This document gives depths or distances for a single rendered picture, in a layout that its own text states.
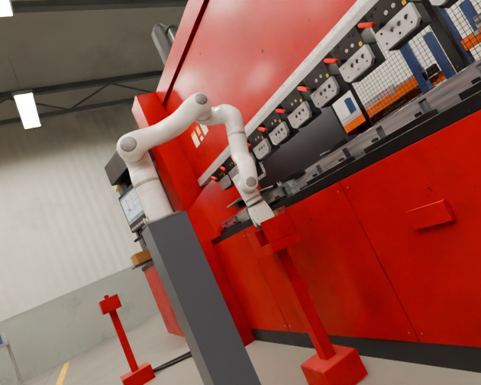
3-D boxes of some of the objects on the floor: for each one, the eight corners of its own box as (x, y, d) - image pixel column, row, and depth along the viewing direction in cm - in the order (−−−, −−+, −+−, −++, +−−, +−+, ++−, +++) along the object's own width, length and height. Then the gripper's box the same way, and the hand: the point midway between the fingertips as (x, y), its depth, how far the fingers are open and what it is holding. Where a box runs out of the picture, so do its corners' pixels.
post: (570, 269, 158) (374, -69, 183) (573, 264, 161) (379, -68, 186) (584, 267, 154) (381, -78, 179) (587, 263, 156) (386, -77, 182)
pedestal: (124, 389, 296) (92, 302, 307) (151, 373, 309) (118, 289, 320) (127, 394, 279) (92, 301, 290) (156, 376, 292) (121, 288, 302)
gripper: (245, 206, 152) (265, 241, 151) (269, 193, 159) (288, 227, 157) (239, 210, 159) (258, 244, 157) (263, 197, 166) (282, 230, 164)
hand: (271, 231), depth 158 cm, fingers closed
